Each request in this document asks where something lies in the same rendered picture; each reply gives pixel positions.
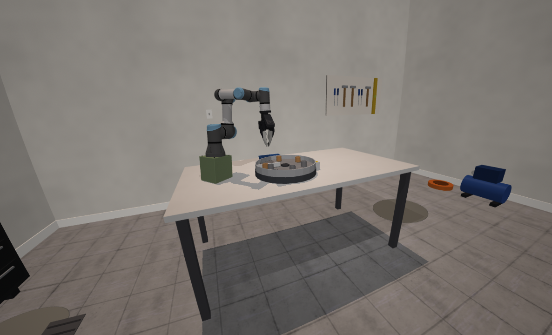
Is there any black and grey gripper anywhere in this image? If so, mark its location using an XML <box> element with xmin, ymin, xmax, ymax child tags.
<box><xmin>258</xmin><ymin>110</ymin><xmax>275</xmax><ymax>147</ymax></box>

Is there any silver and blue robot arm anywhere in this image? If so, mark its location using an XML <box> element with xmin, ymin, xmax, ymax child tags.
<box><xmin>205</xmin><ymin>87</ymin><xmax>275</xmax><ymax>157</ymax></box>

